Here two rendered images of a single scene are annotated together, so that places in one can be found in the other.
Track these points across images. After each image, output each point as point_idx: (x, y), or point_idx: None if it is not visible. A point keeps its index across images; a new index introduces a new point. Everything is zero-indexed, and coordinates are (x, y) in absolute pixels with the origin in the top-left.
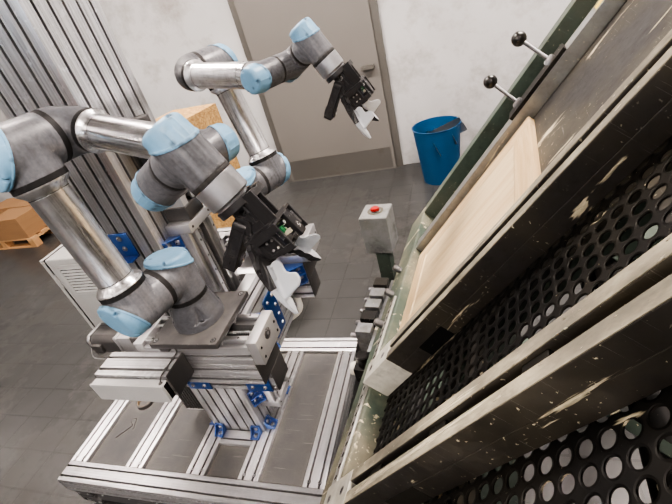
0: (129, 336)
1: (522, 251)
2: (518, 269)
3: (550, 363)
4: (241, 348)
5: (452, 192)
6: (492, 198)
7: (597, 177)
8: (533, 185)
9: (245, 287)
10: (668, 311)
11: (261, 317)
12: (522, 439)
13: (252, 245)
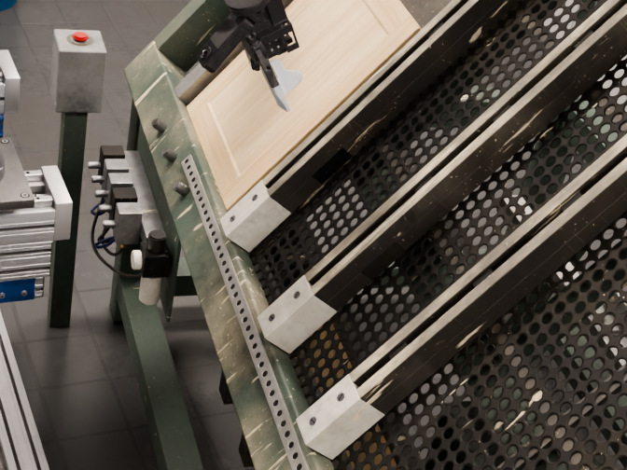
0: None
1: (431, 68)
2: (424, 85)
3: (516, 106)
4: (46, 213)
5: (205, 21)
6: (338, 29)
7: (490, 13)
8: (441, 15)
9: None
10: (570, 69)
11: (49, 173)
12: (490, 165)
13: (257, 43)
